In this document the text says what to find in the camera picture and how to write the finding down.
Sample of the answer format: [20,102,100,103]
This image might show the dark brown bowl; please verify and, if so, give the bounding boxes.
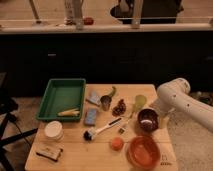
[137,109,158,132]

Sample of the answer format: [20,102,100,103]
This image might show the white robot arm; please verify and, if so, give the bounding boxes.
[151,78,213,133]

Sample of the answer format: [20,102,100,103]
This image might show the green plastic tray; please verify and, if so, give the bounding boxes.
[36,78,86,122]

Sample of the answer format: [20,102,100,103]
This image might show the light green plastic cup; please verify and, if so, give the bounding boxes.
[133,95,147,112]

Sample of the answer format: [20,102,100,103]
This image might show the dark grape bunch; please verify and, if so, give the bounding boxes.
[112,99,126,116]

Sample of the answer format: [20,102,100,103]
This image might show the orange plastic bowl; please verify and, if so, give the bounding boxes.
[127,135,160,170]

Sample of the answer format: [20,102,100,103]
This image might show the small paint brush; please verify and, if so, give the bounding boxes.
[118,112,134,134]

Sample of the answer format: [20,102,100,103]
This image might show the small orange fruit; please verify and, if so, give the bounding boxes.
[110,137,124,151]

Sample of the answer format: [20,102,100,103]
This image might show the green chili pepper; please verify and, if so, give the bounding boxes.
[108,86,117,98]

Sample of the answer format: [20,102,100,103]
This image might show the small metal cup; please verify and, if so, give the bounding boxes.
[100,95,112,111]

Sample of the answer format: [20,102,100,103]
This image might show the blue sponge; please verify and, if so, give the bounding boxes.
[84,109,97,126]

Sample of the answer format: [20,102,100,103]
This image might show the grey blue cloth block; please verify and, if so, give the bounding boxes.
[86,91,100,106]

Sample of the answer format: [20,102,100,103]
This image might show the yellow corn cob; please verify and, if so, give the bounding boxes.
[58,109,80,117]

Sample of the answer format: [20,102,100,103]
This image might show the white lidded jar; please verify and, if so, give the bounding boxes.
[44,121,63,140]

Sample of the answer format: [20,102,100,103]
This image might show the red object on shelf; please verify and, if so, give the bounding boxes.
[83,17,94,25]

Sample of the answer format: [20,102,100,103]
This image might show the black chair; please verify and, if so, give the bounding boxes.
[0,71,39,171]

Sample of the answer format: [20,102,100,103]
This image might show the white handled dish brush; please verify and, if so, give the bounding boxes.
[83,118,121,141]

